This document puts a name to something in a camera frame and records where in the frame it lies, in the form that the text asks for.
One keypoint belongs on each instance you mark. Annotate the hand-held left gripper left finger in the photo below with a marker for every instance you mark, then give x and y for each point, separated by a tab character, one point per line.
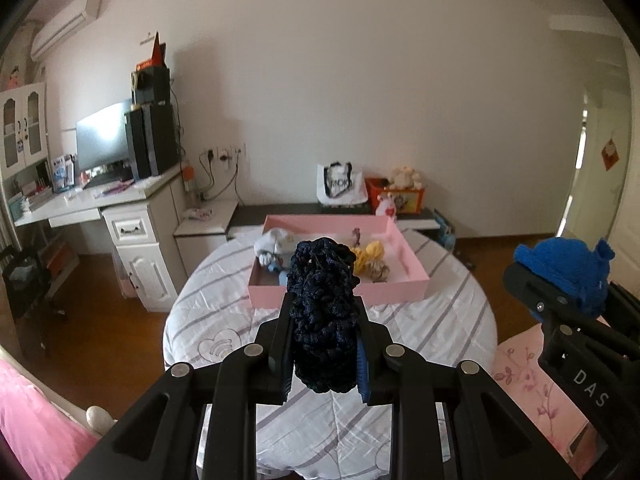
282	360

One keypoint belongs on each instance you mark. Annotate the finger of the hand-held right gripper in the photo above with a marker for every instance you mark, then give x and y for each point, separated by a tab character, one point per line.
627	307
535	292

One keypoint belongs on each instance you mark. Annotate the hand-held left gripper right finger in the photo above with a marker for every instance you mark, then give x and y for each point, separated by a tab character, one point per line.
363	375

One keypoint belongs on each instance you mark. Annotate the blue knitted hat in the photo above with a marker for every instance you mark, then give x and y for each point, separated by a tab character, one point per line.
560	270

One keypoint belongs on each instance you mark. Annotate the navy knitted pouch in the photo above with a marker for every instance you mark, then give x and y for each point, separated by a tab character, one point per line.
322	310

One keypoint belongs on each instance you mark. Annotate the pink cardboard box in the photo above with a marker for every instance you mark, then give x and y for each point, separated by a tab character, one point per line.
400	290

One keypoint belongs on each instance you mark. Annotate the printed baby cloth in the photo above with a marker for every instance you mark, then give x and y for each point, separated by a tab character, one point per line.
272	242

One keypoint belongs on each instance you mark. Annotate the yellow crochet toy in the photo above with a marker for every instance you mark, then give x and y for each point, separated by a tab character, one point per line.
370	255

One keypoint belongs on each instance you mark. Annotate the pink floral blanket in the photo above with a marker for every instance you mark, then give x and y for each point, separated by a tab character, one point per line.
530	410

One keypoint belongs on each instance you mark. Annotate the white door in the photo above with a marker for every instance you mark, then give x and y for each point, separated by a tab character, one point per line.
617	200

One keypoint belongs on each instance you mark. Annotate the low black white cabinet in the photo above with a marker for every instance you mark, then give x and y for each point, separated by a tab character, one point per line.
280	210

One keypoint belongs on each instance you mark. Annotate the orange storage box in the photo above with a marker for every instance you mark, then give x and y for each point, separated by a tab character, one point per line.
410	202

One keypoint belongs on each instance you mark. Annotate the red door decoration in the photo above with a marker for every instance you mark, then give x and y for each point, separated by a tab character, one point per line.
610	154

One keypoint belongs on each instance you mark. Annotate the white desk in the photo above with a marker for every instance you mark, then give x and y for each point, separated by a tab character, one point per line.
150	270

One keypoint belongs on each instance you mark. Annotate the pink white plush toy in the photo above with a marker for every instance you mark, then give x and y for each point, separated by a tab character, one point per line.
386	207

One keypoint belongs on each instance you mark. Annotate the small printed packet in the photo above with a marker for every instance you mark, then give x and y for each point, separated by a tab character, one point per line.
197	213

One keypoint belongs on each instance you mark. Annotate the beige plush toy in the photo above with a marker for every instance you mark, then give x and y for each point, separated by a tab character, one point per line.
406	176

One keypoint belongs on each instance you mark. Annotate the white tote bag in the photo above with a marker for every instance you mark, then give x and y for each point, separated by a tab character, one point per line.
340	185

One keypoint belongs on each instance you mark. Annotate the white desk drawer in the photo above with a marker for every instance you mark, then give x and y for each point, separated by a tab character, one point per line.
131	227

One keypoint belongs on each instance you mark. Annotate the orange white bottle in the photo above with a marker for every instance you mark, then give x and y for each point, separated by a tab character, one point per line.
188	177

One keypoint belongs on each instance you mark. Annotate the pink stationery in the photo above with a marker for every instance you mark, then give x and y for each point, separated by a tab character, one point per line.
117	188

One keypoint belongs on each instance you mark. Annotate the orange storage bin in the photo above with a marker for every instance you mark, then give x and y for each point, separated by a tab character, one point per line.
62	262

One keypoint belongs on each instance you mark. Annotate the black keyboard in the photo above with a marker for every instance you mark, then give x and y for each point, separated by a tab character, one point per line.
105	180

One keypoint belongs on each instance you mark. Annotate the black computer tower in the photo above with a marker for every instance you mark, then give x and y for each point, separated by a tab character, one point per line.
155	140

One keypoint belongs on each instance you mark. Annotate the pink bedsheet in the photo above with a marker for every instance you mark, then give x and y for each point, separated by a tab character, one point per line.
35	420

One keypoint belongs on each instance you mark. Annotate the dark chair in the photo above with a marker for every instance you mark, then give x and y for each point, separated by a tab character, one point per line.
25	285

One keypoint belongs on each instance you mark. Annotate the black computer monitor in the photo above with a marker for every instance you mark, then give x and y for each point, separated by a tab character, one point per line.
102	135

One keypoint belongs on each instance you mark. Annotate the blue white box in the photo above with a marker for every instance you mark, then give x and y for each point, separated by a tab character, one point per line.
62	172

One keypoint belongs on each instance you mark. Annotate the black box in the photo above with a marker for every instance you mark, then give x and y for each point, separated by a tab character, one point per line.
152	85

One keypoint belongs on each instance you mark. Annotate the red cardboard box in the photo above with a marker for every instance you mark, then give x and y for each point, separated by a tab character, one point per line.
156	52

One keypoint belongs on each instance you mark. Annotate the white hutch cabinet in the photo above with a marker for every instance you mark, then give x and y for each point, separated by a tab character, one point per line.
22	130

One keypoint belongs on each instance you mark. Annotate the pink doll figurine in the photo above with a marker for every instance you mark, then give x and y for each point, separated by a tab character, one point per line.
14	77

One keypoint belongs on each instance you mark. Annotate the white air conditioner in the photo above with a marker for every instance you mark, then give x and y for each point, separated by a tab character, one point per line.
65	25

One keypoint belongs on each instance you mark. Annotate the white bed frame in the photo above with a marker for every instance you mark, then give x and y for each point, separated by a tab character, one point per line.
97	417

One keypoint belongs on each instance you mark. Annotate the white wall sockets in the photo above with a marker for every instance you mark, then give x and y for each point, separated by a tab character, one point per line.
227	151

